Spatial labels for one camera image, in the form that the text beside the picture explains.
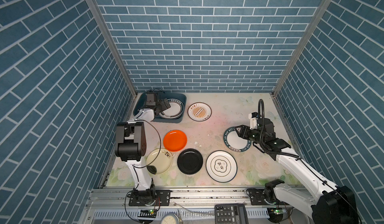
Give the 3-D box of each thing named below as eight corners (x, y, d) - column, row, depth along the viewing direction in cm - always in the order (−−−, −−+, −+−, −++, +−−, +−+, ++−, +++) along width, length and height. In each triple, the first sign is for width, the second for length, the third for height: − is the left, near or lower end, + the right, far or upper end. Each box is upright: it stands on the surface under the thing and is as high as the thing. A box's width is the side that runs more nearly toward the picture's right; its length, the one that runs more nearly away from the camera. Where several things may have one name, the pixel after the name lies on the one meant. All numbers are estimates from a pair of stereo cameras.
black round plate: (176, 174, 83) (176, 173, 81) (178, 149, 92) (178, 148, 90) (203, 174, 83) (203, 173, 81) (202, 149, 92) (203, 148, 91)
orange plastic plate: (161, 151, 92) (161, 150, 90) (165, 131, 101) (164, 129, 99) (186, 151, 92) (186, 150, 90) (187, 131, 101) (187, 129, 100)
